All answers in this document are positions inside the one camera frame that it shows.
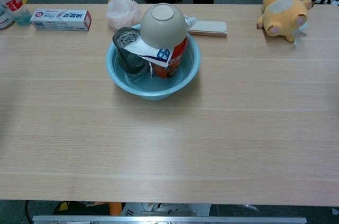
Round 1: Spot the light blue plastic basin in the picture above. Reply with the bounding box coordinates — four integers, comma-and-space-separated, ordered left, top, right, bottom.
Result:
105, 23, 201, 101

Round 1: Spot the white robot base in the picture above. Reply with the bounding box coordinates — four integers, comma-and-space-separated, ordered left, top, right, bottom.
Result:
120, 202, 212, 217

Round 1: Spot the aluminium profile rail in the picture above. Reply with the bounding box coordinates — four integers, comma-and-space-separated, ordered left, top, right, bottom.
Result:
32, 215, 308, 224

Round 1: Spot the beige oblong cutlery case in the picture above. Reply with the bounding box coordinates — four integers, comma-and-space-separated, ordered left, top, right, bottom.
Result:
188, 20, 228, 38

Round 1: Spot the white pink toothpaste box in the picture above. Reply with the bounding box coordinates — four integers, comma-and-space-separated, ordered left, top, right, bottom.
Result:
30, 8, 93, 32

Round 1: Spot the white snack packet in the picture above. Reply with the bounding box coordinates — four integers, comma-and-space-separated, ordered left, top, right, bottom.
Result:
124, 14, 198, 70

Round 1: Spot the orange instant noodle cup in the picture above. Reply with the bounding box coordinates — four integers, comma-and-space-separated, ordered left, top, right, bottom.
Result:
151, 35, 189, 79

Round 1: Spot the clear bottle red label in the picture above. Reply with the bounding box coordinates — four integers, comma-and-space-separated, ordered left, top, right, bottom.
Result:
0, 0, 33, 26

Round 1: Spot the yellow plush toy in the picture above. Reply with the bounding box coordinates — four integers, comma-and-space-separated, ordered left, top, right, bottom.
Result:
256, 0, 314, 46

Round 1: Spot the grey garbage bag roll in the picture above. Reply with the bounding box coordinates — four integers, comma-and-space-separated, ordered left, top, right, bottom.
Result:
112, 26, 150, 82

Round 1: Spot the clear bottle white label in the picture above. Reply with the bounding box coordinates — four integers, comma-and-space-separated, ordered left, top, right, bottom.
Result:
0, 4, 15, 31

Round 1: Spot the pink plastic bag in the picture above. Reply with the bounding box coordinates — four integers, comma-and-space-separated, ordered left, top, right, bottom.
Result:
106, 0, 144, 32

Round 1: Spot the beige ceramic bowl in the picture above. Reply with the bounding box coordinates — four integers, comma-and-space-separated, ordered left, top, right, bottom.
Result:
140, 3, 189, 49

